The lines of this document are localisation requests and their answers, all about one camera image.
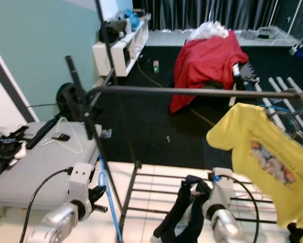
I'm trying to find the navy printed t-shirt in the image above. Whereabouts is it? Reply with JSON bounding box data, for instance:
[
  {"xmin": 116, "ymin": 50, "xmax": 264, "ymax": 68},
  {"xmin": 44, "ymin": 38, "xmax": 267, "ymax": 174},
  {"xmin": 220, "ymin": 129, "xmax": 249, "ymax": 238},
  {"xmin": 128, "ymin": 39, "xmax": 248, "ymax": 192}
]
[{"xmin": 153, "ymin": 175, "xmax": 215, "ymax": 243}]

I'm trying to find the yellow printed t-shirt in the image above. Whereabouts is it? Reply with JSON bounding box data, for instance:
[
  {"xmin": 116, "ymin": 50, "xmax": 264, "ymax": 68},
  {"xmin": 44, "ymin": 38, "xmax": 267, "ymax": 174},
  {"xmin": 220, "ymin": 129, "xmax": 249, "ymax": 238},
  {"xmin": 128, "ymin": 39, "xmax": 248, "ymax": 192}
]
[{"xmin": 206, "ymin": 103, "xmax": 303, "ymax": 231}]

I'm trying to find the long black bar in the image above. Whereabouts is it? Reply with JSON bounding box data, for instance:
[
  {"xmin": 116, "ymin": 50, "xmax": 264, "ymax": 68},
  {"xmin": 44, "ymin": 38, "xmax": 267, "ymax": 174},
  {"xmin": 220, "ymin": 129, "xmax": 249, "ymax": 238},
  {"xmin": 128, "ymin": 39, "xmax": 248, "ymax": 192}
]
[{"xmin": 26, "ymin": 117, "xmax": 62, "ymax": 150}]

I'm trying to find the black backpack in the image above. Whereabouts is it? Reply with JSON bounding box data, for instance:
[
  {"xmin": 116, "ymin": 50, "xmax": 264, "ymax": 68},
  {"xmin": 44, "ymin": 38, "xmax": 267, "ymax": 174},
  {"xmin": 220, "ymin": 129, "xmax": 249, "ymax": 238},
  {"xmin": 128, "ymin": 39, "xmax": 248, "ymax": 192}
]
[{"xmin": 56, "ymin": 83, "xmax": 96, "ymax": 124}]

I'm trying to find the black metal clothes rack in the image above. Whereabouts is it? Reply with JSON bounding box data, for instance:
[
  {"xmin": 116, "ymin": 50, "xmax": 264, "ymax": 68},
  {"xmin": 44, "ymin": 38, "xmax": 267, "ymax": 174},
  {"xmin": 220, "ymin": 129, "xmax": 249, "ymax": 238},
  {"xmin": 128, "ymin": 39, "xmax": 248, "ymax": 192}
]
[{"xmin": 65, "ymin": 0, "xmax": 303, "ymax": 243}]

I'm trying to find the black white machine under cloth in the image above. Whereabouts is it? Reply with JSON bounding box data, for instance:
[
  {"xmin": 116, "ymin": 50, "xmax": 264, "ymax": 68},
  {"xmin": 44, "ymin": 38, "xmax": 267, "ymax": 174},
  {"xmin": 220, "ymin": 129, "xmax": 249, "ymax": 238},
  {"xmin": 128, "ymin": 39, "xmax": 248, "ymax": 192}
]
[{"xmin": 233, "ymin": 62, "xmax": 259, "ymax": 92}]

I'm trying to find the red cloth cover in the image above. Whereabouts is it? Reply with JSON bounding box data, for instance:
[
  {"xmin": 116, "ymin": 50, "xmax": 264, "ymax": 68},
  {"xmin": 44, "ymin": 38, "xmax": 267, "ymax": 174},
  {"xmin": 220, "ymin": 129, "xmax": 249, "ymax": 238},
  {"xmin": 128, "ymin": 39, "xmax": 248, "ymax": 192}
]
[{"xmin": 169, "ymin": 30, "xmax": 248, "ymax": 113}]

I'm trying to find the white low shelf unit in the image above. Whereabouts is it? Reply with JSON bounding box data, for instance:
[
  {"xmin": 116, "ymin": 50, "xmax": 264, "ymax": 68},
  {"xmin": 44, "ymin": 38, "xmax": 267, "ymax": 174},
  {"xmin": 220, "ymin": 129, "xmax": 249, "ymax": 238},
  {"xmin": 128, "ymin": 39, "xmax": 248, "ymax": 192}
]
[{"xmin": 92, "ymin": 19, "xmax": 151, "ymax": 77}]

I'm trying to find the white low platform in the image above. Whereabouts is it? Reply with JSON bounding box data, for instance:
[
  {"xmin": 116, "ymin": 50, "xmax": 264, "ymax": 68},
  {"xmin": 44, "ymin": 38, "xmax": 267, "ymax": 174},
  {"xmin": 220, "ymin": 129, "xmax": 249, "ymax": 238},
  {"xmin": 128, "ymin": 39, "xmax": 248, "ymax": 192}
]
[{"xmin": 146, "ymin": 30, "xmax": 299, "ymax": 49}]

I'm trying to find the clear crumpled plastic bag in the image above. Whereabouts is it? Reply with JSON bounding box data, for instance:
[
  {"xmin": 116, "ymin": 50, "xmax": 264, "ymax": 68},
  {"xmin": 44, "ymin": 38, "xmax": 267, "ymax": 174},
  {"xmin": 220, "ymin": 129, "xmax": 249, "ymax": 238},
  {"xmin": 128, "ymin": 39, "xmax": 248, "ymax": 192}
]
[{"xmin": 190, "ymin": 21, "xmax": 229, "ymax": 41}]

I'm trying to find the dark pleated curtain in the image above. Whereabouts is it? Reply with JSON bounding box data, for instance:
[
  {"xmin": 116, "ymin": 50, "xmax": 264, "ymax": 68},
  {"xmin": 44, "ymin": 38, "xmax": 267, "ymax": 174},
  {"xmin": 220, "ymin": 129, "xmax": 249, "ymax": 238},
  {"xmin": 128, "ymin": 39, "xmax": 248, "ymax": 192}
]
[{"xmin": 134, "ymin": 0, "xmax": 303, "ymax": 33}]

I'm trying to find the blue item on shelf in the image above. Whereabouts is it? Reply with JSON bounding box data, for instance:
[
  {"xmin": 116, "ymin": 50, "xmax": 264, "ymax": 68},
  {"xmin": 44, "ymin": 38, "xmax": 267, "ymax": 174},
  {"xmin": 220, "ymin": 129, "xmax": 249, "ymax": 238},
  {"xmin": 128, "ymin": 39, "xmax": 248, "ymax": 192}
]
[{"xmin": 124, "ymin": 9, "xmax": 142, "ymax": 31}]

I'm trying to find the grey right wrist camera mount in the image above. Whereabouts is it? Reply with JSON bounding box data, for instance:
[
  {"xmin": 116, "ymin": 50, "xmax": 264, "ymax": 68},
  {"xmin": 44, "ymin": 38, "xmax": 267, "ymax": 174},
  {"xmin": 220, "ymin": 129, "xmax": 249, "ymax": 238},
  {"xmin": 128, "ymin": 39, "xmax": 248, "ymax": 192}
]
[{"xmin": 210, "ymin": 168, "xmax": 234, "ymax": 208}]

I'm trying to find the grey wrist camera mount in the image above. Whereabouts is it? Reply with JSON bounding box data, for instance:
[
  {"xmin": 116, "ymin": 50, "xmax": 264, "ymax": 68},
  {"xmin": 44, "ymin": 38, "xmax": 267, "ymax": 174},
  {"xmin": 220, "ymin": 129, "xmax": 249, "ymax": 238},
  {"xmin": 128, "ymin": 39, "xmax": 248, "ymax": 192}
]
[
  {"xmin": 210, "ymin": 168, "xmax": 234, "ymax": 208},
  {"xmin": 69, "ymin": 162, "xmax": 96, "ymax": 206}
]

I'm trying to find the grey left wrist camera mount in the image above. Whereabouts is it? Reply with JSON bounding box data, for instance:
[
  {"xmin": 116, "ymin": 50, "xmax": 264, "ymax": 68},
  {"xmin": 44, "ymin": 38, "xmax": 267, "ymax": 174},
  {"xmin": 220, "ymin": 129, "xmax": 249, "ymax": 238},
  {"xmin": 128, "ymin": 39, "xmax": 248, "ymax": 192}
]
[{"xmin": 69, "ymin": 162, "xmax": 96, "ymax": 206}]

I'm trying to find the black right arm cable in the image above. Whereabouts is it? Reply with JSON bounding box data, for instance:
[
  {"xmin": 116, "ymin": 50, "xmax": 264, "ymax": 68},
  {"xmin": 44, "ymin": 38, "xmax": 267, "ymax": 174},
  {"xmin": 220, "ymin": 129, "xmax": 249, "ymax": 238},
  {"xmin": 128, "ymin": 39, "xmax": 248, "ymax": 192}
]
[{"xmin": 215, "ymin": 174, "xmax": 261, "ymax": 243}]

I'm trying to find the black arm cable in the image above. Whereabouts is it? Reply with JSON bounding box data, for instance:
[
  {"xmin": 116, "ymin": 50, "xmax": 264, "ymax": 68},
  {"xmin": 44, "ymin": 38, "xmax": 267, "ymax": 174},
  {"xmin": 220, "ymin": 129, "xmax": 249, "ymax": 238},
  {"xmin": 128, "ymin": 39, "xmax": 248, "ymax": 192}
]
[
  {"xmin": 20, "ymin": 169, "xmax": 73, "ymax": 243},
  {"xmin": 215, "ymin": 174, "xmax": 261, "ymax": 243}
]

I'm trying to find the white wire hanger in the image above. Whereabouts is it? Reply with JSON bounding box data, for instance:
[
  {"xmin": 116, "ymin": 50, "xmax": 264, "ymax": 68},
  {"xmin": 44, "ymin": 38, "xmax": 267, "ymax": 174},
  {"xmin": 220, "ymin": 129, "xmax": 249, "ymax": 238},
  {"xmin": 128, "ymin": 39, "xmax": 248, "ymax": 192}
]
[{"xmin": 43, "ymin": 117, "xmax": 87, "ymax": 154}]

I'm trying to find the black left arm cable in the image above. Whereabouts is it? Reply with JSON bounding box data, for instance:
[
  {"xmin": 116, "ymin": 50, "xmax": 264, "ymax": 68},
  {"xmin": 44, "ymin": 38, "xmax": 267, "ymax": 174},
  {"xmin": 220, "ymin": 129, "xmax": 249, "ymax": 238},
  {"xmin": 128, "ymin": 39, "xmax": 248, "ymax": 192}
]
[{"xmin": 20, "ymin": 169, "xmax": 73, "ymax": 243}]

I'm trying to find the black strap bundle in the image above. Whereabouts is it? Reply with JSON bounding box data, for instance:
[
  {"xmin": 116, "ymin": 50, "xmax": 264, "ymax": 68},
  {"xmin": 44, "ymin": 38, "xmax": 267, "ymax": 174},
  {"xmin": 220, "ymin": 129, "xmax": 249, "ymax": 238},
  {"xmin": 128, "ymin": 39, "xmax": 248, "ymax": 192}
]
[{"xmin": 0, "ymin": 127, "xmax": 28, "ymax": 178}]

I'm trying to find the black bag with strap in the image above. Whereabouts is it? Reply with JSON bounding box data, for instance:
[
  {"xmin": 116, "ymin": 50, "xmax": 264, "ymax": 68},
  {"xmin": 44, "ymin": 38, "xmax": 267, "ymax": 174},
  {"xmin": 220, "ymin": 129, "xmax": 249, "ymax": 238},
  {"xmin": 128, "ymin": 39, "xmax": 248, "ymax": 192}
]
[{"xmin": 100, "ymin": 20, "xmax": 128, "ymax": 45}]

